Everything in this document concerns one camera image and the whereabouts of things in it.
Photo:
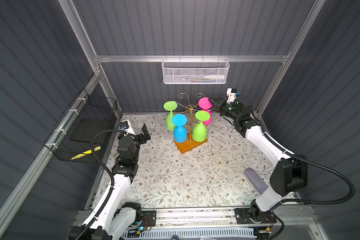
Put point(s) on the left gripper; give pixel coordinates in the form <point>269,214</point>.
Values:
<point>141,140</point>

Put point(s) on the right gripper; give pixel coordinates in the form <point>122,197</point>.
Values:
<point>221,102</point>

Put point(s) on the pink wine glass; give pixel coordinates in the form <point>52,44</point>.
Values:
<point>205,105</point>

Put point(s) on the green wine glass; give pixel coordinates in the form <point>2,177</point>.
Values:
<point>170,106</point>
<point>200,130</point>

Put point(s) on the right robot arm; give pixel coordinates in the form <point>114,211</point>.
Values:
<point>289,174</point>

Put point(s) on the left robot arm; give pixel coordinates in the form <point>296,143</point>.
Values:
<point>109,221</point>

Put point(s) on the blue wine glass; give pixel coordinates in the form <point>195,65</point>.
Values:
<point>180,132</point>

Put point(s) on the floral table mat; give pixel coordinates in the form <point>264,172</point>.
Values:
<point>211,175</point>

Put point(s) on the purple oblong case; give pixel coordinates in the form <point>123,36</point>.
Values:
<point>256,180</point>

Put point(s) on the gold wire glass rack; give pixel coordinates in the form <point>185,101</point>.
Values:
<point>190,143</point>

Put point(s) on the white wire mesh basket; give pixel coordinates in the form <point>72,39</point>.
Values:
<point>195,70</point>

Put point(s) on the black wire basket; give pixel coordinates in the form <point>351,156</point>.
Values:
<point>93,114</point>

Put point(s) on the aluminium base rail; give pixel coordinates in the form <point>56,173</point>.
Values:
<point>210,217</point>

